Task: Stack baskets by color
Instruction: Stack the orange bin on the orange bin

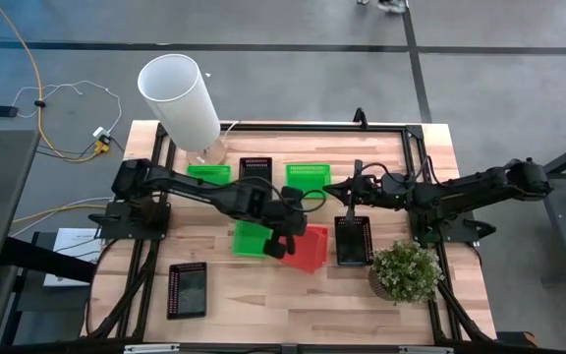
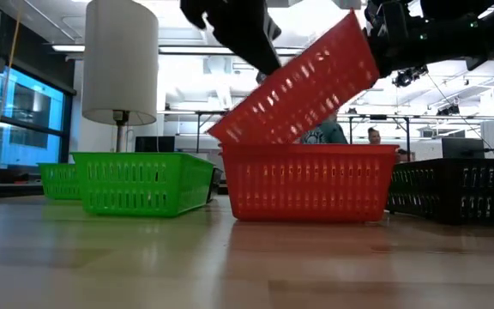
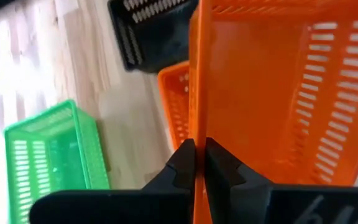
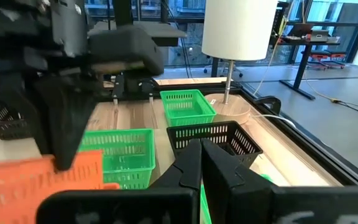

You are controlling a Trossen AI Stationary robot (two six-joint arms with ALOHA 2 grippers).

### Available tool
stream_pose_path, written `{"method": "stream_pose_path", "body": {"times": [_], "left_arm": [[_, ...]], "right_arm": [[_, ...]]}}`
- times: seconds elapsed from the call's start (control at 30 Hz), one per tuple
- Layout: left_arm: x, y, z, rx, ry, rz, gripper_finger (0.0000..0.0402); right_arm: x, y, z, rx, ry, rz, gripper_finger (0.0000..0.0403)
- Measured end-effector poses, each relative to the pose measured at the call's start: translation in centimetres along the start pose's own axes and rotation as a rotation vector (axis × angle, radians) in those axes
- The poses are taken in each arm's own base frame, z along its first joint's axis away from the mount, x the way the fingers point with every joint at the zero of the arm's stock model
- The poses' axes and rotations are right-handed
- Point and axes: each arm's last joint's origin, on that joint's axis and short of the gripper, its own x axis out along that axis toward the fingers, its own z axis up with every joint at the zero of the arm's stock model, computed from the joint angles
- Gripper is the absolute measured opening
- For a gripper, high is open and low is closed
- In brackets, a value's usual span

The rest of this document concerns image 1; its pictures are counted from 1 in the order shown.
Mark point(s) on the yellow plug connector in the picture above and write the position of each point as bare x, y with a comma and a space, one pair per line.
102, 148

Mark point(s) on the white power adapter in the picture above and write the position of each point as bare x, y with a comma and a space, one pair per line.
101, 133

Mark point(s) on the black aluminium frame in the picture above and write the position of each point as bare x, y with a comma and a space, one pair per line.
312, 127

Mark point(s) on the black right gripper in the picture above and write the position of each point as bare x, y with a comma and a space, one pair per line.
369, 192

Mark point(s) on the black plastic basket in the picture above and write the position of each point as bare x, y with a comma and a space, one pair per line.
255, 169
187, 292
354, 246

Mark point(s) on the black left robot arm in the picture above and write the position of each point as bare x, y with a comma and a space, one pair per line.
189, 189

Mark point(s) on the silver bracket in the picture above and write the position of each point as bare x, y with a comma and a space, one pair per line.
150, 348
425, 350

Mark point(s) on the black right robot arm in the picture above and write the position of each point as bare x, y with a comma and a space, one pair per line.
460, 192

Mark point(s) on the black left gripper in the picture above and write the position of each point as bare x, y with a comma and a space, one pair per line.
285, 218

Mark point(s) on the white paper sheet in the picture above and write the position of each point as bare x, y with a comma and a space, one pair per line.
72, 243

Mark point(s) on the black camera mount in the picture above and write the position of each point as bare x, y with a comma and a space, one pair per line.
360, 118

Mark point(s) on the black slanted beam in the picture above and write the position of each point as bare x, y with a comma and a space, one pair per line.
47, 259

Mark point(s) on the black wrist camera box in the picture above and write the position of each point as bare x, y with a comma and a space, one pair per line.
293, 194

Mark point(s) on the white cylinder shade lamp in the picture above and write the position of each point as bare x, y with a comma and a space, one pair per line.
180, 98

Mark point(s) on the potted green plant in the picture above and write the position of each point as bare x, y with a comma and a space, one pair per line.
406, 270

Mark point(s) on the green plastic basket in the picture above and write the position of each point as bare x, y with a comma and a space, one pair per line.
209, 172
307, 177
248, 241

